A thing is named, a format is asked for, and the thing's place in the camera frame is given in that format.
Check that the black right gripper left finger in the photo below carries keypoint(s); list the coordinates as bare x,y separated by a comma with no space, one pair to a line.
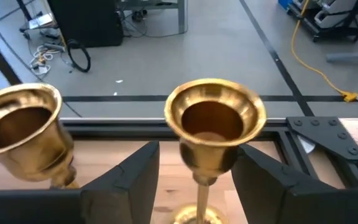
104,202

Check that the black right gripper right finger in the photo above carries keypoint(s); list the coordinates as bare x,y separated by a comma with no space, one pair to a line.
291,199

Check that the gold candle stick holder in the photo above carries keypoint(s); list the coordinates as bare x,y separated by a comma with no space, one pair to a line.
210,158
33,161

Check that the grey desk foot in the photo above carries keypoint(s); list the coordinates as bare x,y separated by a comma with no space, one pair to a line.
353,57

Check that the large black box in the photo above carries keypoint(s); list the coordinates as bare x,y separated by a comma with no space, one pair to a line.
85,21

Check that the black cart with grey equipment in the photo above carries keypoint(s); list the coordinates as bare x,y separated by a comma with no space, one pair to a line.
331,18

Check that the black aluminium table frame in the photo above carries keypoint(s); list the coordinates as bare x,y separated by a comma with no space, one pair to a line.
328,137

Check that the black slanted frame bar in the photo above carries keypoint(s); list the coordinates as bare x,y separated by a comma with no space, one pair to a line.
2,65

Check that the grey metal table frame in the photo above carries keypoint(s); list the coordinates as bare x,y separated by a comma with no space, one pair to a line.
182,15

